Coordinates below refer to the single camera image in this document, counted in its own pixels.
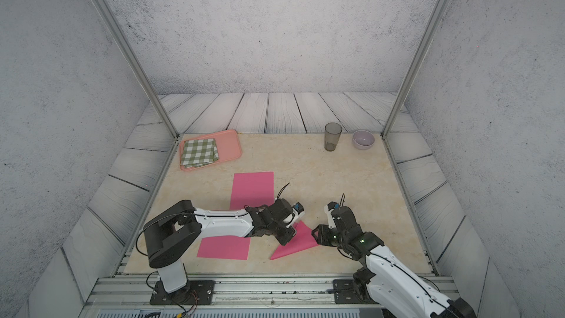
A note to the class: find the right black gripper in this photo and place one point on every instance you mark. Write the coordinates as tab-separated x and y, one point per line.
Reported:
322	232

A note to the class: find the front aluminium rail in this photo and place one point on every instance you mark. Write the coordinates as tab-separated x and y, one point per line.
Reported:
230	292

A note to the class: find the pink square paper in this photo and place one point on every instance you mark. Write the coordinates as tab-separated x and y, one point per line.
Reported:
303	240

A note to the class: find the green checkered cloth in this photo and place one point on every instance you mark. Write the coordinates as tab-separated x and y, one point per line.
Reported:
199	152

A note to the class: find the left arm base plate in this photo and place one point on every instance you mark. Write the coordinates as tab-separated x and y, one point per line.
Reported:
195	293

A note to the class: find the right aluminium frame post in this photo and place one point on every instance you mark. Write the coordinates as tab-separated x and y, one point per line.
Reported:
427	38

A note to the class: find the pink paper far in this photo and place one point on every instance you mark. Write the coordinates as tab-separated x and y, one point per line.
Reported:
252	189

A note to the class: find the pink paper near left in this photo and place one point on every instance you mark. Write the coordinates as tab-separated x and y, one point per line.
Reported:
225	247

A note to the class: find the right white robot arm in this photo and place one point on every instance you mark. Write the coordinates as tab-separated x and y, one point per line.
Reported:
383	278

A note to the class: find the grey translucent cup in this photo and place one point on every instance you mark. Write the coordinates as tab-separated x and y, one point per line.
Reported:
332	135

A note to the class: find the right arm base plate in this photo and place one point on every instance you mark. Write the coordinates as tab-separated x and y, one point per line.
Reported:
344	292

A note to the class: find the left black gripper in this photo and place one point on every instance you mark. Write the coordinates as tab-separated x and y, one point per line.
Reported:
290	234

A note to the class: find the lilac bowl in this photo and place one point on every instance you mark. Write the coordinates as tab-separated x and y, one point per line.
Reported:
363	140

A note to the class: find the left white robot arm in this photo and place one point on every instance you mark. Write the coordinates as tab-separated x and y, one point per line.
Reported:
171	233

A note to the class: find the pink plastic tray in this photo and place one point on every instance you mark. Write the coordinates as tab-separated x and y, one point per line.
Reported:
228	145

